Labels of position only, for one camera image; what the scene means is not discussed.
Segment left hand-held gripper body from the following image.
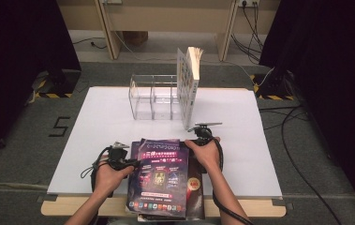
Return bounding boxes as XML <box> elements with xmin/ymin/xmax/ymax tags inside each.
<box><xmin>106</xmin><ymin>141</ymin><xmax>134</xmax><ymax>172</ymax></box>

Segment thick white book colourful tiles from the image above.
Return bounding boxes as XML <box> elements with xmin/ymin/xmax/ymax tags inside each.
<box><xmin>176</xmin><ymin>46</ymin><xmax>205</xmax><ymax>131</ymax></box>

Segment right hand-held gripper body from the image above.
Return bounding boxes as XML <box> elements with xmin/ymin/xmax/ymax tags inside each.
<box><xmin>187</xmin><ymin>122</ymin><xmax>223</xmax><ymax>146</ymax></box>

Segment thin white cable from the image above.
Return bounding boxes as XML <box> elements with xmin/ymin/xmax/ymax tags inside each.
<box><xmin>111</xmin><ymin>29</ymin><xmax>274</xmax><ymax>88</ymax></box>

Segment white wall socket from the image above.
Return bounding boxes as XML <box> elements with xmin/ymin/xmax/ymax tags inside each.
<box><xmin>238</xmin><ymin>0</ymin><xmax>260</xmax><ymax>8</ymax></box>

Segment person's right hand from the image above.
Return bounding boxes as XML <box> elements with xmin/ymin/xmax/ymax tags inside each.
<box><xmin>184</xmin><ymin>137</ymin><xmax>222</xmax><ymax>173</ymax></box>

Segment black curtain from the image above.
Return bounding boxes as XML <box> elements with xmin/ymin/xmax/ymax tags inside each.
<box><xmin>259</xmin><ymin>0</ymin><xmax>355</xmax><ymax>217</ymax></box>
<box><xmin>0</xmin><ymin>0</ymin><xmax>82</xmax><ymax>163</ymax></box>

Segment person's left hand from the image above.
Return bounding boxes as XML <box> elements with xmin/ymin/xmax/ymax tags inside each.
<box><xmin>94</xmin><ymin>162</ymin><xmax>135</xmax><ymax>196</ymax></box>

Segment black and red magazine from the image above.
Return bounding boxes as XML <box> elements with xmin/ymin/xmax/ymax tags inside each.
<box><xmin>137</xmin><ymin>140</ymin><xmax>207</xmax><ymax>223</ymax></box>

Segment beige wooden desk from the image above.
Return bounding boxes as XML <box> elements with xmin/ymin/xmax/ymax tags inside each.
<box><xmin>56</xmin><ymin>0</ymin><xmax>282</xmax><ymax>62</ymax></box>

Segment long black floor cable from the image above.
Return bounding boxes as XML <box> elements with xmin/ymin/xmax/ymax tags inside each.
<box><xmin>258</xmin><ymin>104</ymin><xmax>343</xmax><ymax>225</ymax></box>

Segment clear acrylic book rack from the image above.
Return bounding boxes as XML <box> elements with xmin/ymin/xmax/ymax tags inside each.
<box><xmin>128</xmin><ymin>73</ymin><xmax>183</xmax><ymax>121</ymax></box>

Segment short black floor cable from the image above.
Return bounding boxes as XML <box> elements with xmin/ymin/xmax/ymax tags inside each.
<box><xmin>71</xmin><ymin>37</ymin><xmax>108</xmax><ymax>51</ymax></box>

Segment bundle of black cables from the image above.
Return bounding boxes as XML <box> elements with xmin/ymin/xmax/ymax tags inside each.
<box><xmin>230</xmin><ymin>2</ymin><xmax>266</xmax><ymax>64</ymax></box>

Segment black stand base striped tape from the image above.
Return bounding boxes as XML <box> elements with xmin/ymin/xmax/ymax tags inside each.
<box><xmin>34</xmin><ymin>68</ymin><xmax>83</xmax><ymax>99</ymax></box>
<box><xmin>249</xmin><ymin>72</ymin><xmax>295</xmax><ymax>101</ymax></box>

